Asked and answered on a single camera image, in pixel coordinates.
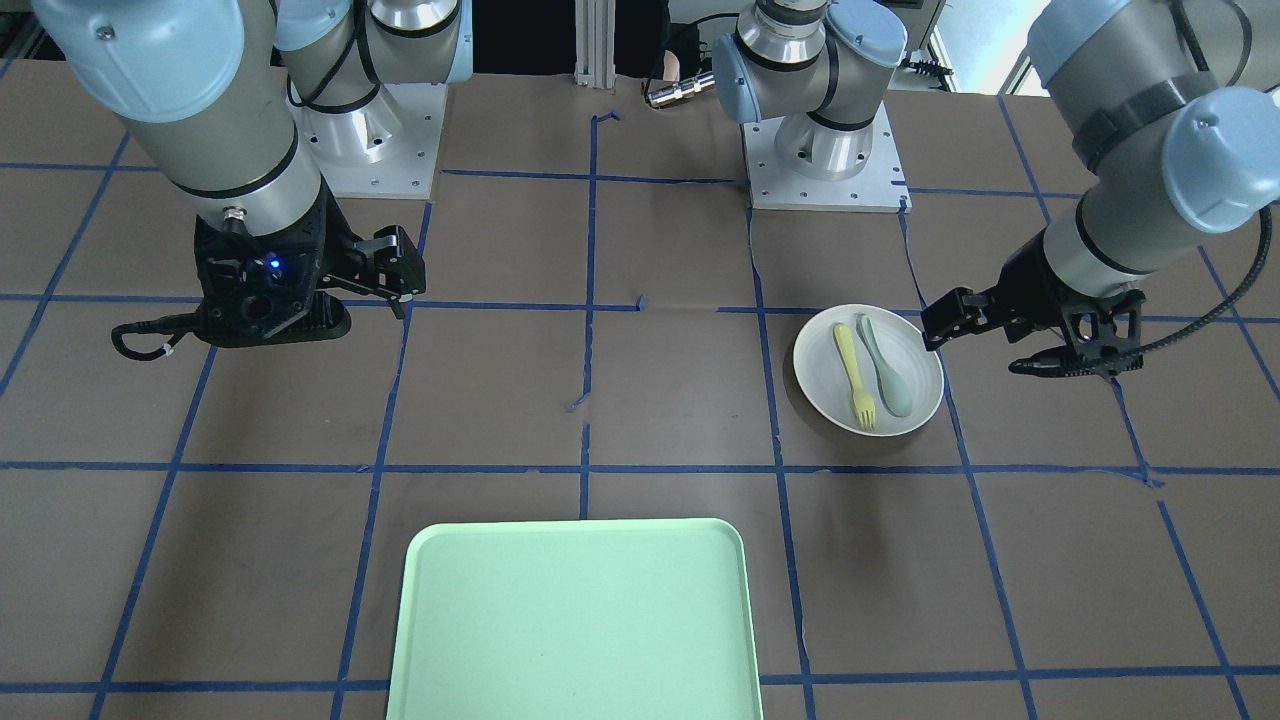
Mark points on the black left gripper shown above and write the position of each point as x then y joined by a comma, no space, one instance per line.
1034,279

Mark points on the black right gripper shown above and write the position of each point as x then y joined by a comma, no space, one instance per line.
327,243

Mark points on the white round plate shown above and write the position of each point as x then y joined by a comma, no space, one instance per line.
821,377

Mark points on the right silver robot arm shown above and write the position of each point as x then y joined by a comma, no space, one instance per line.
250,108

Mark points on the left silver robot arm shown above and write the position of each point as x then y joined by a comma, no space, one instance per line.
1170,105

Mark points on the yellow plastic fork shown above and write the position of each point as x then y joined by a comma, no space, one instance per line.
861,402

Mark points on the sage green plastic spoon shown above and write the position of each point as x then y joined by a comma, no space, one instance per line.
895,393

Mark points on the silver metal connector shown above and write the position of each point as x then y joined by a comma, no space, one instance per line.
680,91

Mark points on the mint green tray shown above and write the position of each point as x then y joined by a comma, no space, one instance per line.
576,619

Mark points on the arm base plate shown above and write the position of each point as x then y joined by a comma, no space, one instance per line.
387,149
794,164

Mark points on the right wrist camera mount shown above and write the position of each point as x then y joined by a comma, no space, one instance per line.
266,301

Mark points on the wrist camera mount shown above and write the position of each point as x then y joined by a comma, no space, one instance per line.
266,301
1099,336

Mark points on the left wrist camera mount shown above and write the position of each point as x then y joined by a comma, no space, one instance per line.
1099,336

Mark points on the aluminium frame post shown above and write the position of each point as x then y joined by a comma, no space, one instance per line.
595,43

